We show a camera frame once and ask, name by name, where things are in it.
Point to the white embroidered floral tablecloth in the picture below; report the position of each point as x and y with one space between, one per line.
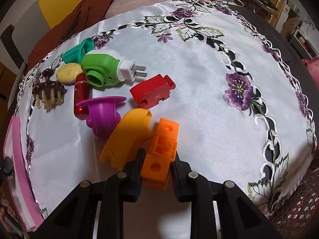
244 112

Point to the multicolour fabric chair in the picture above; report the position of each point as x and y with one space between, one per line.
62 2

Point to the red metallic lighter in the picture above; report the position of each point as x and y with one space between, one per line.
82 91

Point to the orange block with holes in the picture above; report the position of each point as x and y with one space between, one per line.
162 152

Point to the red puzzle-shaped block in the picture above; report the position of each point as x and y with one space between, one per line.
148 93

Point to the purple flanged plastic spool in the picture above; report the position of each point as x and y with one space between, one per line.
103 116

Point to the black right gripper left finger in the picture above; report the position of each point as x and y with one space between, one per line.
96 210

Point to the dark brown claw hair clip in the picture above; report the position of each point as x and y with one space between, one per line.
49 93

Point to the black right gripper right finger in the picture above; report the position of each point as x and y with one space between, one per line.
218 207

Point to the green white plug-in device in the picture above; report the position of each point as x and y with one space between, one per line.
109 68

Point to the green flanged plastic spool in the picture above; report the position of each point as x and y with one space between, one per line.
76 54

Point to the yellow oval stone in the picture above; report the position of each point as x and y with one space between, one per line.
67 73

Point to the rust red jacket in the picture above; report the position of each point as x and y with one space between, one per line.
86 14

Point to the pink-rimmed storage box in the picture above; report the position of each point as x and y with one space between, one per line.
19 187

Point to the orange curved plastic piece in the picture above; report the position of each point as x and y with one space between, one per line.
126 138

